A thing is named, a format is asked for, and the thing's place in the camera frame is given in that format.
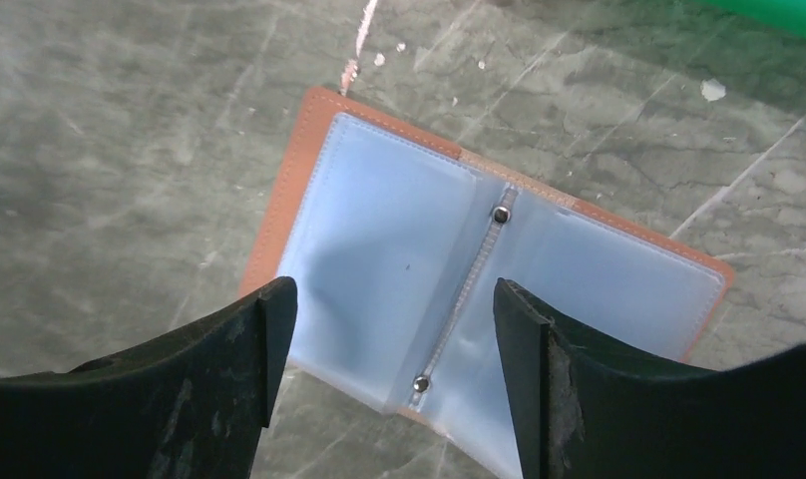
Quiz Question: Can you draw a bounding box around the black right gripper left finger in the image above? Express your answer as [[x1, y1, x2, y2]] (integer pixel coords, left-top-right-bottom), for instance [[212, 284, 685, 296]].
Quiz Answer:
[[0, 276, 297, 478]]

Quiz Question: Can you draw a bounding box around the green plastic bin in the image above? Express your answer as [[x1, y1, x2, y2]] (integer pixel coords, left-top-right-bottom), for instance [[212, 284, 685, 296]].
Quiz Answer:
[[698, 0, 806, 39]]

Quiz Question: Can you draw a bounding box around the tan leather card holder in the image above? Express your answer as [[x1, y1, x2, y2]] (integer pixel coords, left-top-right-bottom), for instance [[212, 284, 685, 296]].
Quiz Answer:
[[239, 87, 734, 478]]

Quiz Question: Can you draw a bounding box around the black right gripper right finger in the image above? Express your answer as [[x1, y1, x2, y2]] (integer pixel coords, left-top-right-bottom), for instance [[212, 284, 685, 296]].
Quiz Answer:
[[493, 278, 806, 478]]

